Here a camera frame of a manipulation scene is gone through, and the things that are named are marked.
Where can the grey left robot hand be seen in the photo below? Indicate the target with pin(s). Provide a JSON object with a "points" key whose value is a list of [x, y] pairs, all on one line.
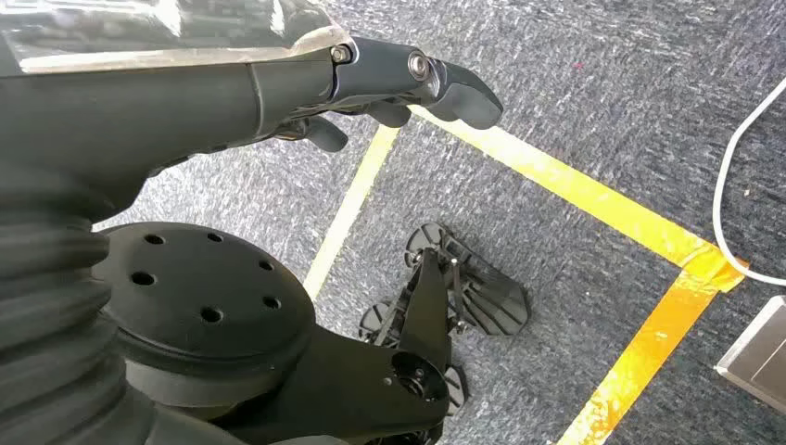
{"points": [[153, 98]]}

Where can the ribbed grey left arm sleeve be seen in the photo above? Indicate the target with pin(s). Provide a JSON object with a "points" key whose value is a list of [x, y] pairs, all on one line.
{"points": [[49, 319]]}

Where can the black robot foot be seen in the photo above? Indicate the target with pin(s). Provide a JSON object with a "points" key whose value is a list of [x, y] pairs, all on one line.
{"points": [[466, 288]]}

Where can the silver metal box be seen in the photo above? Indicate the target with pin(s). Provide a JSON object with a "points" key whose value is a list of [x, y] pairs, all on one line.
{"points": [[758, 356]]}

